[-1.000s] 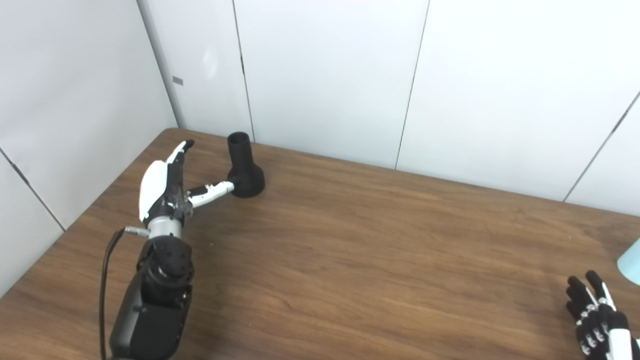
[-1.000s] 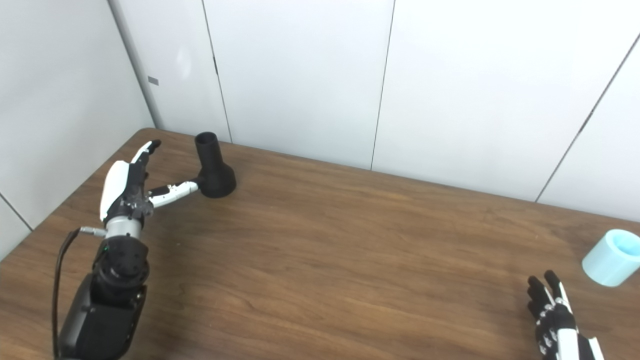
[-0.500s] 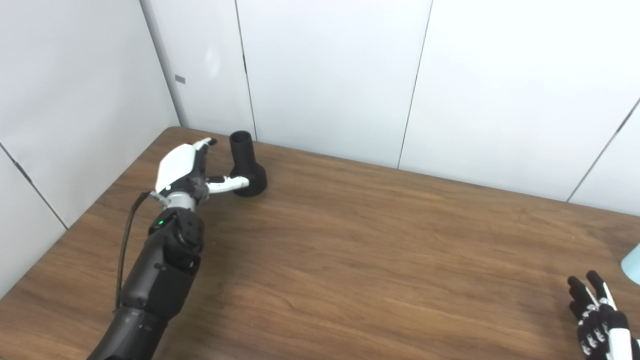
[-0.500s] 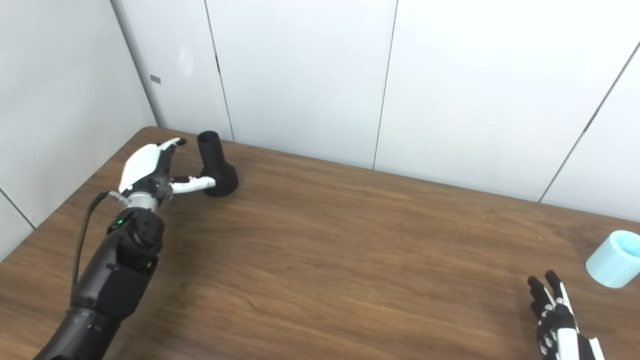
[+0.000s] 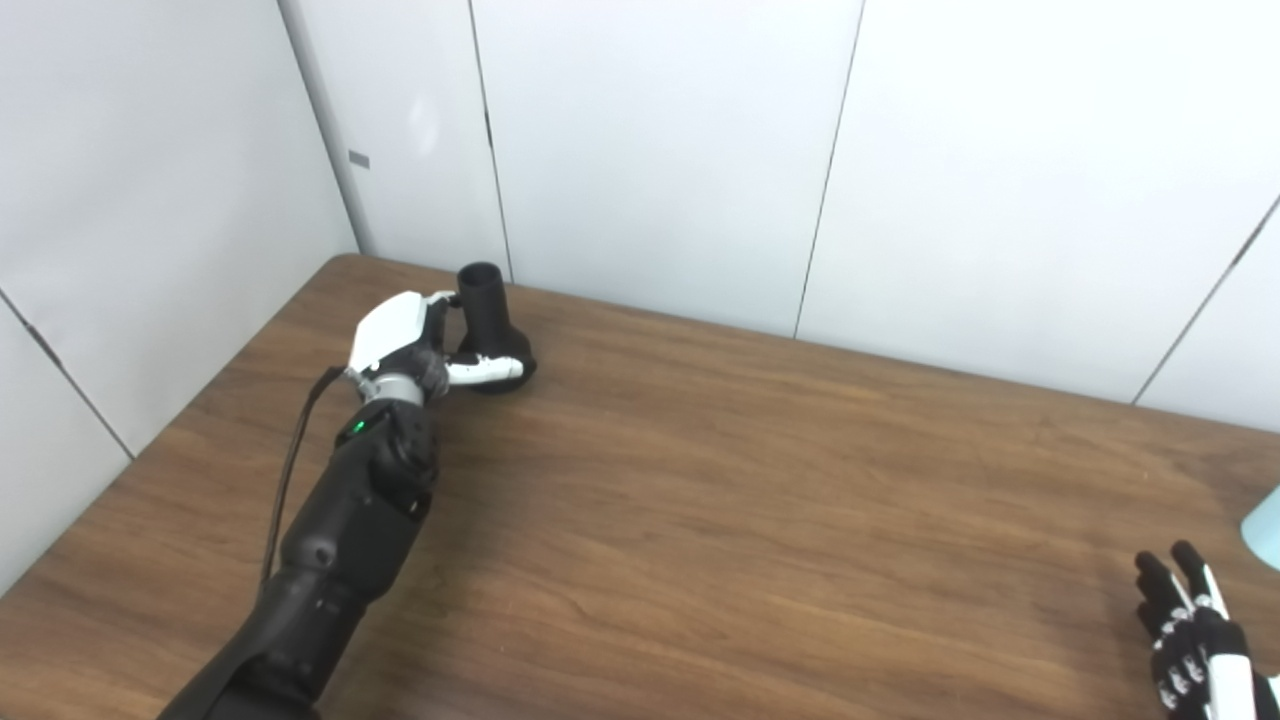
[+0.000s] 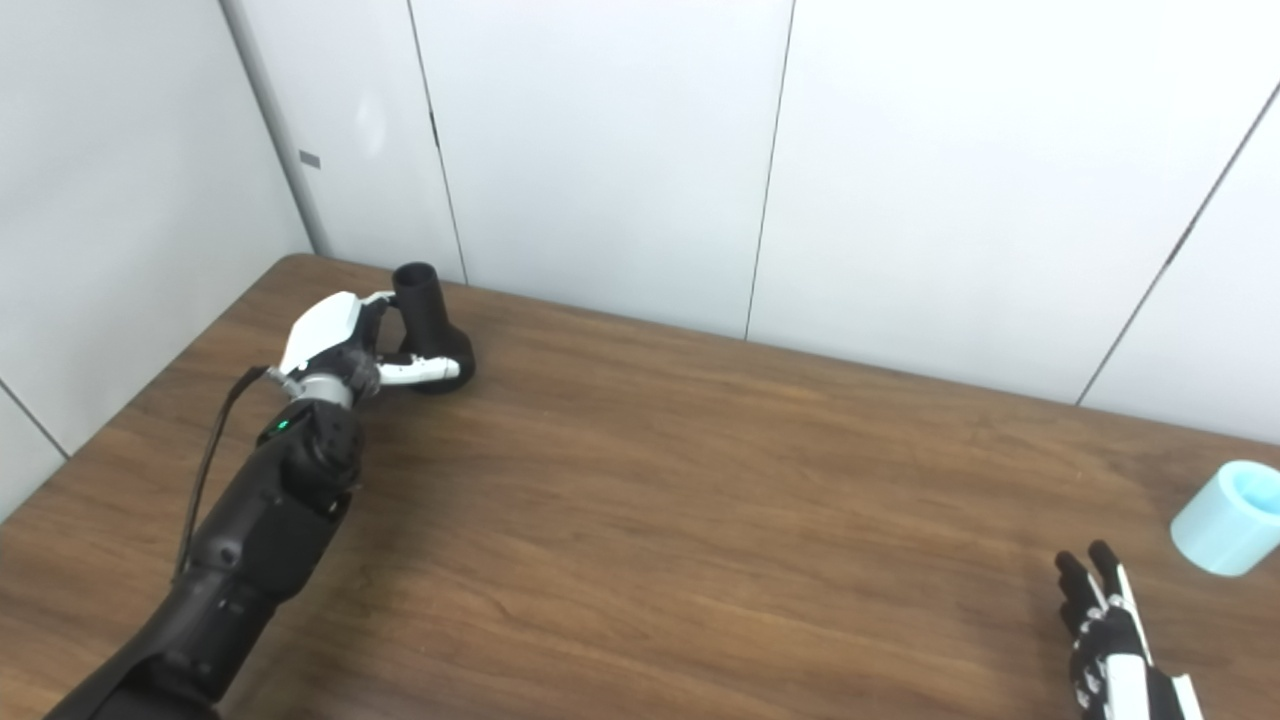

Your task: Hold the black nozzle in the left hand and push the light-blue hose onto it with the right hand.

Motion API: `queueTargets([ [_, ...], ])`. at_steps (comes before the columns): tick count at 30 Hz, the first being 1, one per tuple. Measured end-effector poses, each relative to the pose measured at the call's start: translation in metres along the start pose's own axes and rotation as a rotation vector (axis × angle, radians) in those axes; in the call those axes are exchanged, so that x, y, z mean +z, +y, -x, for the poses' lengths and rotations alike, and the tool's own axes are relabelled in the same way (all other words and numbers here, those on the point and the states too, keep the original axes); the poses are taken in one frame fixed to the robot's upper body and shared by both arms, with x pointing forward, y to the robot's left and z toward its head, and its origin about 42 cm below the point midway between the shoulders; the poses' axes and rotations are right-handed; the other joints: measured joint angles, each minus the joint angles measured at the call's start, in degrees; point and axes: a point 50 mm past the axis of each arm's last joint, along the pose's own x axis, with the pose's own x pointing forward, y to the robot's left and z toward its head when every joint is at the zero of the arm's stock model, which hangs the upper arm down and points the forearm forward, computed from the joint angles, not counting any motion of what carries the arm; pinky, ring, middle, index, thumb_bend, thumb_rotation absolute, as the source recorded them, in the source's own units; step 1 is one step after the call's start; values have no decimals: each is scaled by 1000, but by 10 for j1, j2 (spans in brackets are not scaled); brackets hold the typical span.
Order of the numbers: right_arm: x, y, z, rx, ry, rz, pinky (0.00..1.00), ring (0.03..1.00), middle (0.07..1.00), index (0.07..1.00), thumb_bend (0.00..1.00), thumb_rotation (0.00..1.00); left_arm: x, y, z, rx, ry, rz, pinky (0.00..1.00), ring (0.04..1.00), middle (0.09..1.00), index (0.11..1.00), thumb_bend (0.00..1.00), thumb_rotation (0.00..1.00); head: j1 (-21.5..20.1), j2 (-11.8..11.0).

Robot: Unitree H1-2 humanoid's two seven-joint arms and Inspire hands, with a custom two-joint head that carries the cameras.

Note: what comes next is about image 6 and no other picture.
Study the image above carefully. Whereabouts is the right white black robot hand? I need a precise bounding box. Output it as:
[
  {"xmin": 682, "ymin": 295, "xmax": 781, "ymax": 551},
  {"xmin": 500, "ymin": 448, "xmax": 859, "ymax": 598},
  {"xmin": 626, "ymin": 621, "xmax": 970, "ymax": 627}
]
[{"xmin": 1054, "ymin": 540, "xmax": 1207, "ymax": 720}]

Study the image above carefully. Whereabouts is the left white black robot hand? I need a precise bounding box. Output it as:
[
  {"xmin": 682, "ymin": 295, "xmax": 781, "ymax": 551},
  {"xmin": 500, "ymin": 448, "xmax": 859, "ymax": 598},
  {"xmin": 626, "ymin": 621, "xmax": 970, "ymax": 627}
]
[{"xmin": 276, "ymin": 290, "xmax": 463, "ymax": 407}]

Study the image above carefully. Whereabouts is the black funnel-shaped nozzle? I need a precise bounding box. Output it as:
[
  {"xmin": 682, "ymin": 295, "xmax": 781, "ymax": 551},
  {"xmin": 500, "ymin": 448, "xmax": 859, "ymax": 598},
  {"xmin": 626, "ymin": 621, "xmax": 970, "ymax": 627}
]
[{"xmin": 385, "ymin": 262, "xmax": 477, "ymax": 395}]

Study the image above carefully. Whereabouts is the light blue cylinder cup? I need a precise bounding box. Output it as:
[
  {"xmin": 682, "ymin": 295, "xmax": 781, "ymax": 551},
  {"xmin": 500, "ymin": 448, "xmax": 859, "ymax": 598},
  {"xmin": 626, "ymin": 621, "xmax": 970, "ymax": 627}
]
[{"xmin": 1170, "ymin": 460, "xmax": 1280, "ymax": 578}]

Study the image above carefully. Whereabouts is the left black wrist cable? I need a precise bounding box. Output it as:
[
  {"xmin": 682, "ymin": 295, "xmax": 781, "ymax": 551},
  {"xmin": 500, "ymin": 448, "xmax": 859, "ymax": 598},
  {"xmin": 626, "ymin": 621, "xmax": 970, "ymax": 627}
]
[{"xmin": 174, "ymin": 364, "xmax": 293, "ymax": 583}]

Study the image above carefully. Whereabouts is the gray wall corner post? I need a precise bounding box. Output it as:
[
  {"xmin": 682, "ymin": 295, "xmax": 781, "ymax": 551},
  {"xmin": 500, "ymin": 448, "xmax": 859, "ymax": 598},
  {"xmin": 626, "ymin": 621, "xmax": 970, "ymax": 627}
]
[{"xmin": 218, "ymin": 0, "xmax": 333, "ymax": 257}]

